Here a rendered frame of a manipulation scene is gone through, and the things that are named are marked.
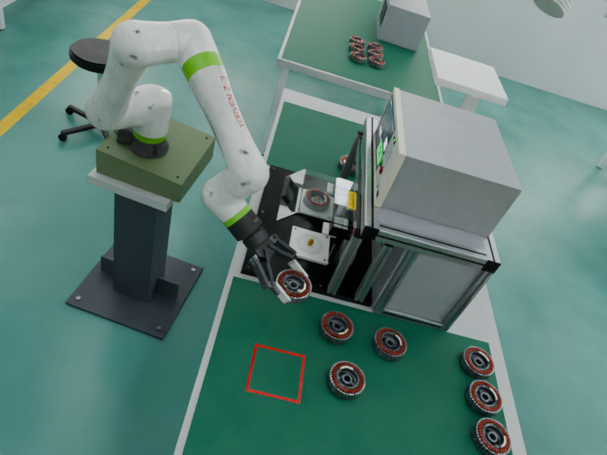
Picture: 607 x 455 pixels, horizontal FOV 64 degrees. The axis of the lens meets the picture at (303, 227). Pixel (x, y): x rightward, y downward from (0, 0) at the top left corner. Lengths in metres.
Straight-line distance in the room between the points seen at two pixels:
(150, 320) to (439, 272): 1.40
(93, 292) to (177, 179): 0.89
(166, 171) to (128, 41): 0.62
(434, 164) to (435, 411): 0.75
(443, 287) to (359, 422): 0.52
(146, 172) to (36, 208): 1.19
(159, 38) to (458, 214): 1.01
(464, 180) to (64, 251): 1.98
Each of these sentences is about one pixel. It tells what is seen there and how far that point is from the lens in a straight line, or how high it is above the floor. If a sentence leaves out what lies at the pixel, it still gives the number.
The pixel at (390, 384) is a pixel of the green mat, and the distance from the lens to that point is 1.61.
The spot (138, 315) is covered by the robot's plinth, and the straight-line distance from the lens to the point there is 2.46.
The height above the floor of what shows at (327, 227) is 0.88.
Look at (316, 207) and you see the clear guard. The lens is 1.54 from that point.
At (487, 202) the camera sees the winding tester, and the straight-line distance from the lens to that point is 1.59.
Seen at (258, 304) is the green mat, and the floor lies 0.75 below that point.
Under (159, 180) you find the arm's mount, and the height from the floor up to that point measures 0.82.
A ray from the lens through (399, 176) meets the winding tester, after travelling 1.49.
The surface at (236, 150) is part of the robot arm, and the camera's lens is 1.33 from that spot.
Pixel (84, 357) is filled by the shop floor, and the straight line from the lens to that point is 2.37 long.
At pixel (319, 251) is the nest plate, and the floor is 0.78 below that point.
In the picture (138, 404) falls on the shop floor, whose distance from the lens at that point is 2.25.
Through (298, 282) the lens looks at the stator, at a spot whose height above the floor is 0.91.
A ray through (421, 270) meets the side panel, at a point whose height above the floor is 0.99.
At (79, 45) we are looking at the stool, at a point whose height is 0.56.
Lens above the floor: 2.02
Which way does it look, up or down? 41 degrees down
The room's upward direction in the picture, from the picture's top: 20 degrees clockwise
